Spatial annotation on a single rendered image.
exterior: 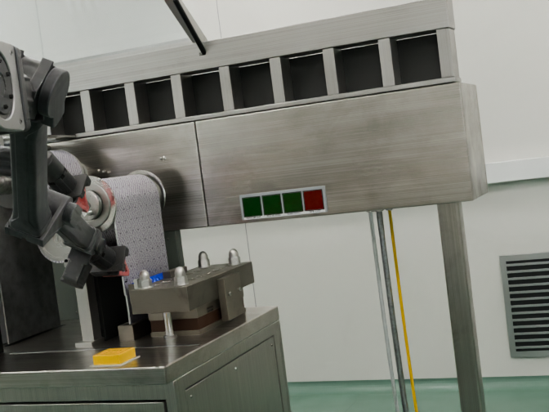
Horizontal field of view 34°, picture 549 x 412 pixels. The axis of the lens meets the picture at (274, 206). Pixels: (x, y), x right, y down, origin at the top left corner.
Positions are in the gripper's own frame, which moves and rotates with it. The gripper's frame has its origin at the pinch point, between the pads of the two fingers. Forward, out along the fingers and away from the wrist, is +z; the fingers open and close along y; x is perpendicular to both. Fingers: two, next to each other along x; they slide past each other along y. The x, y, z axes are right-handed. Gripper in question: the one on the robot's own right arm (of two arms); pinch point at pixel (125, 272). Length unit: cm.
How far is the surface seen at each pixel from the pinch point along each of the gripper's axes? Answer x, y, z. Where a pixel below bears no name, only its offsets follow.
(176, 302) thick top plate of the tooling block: -9.6, 16.7, -1.1
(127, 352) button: -25.8, 13.4, -14.4
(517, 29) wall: 194, 74, 192
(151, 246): 11.2, 0.2, 9.9
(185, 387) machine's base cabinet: -32.5, 25.8, -8.3
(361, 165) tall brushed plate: 32, 56, 17
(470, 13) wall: 204, 52, 186
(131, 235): 10.1, 0.3, -0.5
